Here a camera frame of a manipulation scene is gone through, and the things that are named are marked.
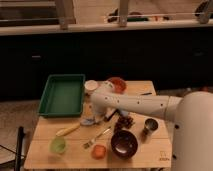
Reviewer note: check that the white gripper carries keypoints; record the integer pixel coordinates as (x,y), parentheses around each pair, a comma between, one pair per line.
(99,115)

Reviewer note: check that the light blue towel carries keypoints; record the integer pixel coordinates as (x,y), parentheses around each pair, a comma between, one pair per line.
(88,121)

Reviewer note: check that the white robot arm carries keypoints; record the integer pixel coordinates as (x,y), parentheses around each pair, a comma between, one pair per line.
(192,115)

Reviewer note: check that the green plastic tray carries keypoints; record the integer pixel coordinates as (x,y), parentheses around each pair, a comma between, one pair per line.
(63,96)

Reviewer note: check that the silver fork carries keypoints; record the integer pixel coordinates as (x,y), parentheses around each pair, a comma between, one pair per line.
(93,140)

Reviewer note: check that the bunch of dark grapes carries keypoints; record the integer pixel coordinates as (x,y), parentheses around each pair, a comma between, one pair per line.
(123,122)

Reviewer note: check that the white ceramic cup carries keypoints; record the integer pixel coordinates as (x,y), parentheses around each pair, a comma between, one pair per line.
(90,86)

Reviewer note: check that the orange bowl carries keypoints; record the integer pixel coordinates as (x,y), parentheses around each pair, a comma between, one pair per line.
(119,83)

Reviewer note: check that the wooden folding table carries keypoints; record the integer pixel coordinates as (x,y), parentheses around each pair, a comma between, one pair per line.
(156,153)

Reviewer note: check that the orange fruit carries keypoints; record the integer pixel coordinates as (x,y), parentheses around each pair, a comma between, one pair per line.
(99,152)

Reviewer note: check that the dark purple bowl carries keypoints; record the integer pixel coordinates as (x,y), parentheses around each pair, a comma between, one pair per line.
(124,144)

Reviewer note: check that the yellow banana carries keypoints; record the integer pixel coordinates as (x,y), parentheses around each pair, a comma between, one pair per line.
(65,131)

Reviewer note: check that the metal cup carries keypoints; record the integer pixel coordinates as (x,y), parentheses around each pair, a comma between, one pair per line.
(150,126)

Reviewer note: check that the green plastic cup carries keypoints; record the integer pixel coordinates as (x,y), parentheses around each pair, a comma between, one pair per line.
(58,145)

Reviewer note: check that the black chair frame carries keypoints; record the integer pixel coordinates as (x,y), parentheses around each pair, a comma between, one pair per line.
(18,152)

